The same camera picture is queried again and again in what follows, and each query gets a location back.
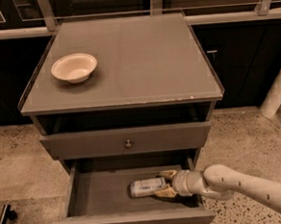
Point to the grey drawer cabinet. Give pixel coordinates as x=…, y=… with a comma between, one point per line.
x=150, y=71

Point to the white paper bowl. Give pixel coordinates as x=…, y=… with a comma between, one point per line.
x=74, y=68

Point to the grey open middle drawer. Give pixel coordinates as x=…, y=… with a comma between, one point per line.
x=100, y=194

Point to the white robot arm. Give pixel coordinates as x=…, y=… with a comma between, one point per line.
x=245, y=157

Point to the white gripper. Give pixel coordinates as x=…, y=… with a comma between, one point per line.
x=179, y=182

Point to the metal railing with glass panels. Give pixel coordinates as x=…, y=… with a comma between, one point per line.
x=36, y=18

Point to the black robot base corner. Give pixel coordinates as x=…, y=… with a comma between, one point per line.
x=7, y=214

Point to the grey top drawer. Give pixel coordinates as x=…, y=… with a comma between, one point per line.
x=146, y=139

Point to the dark background cabinets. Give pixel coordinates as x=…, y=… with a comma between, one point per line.
x=245, y=55

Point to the round metal top knob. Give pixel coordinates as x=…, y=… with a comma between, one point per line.
x=128, y=144

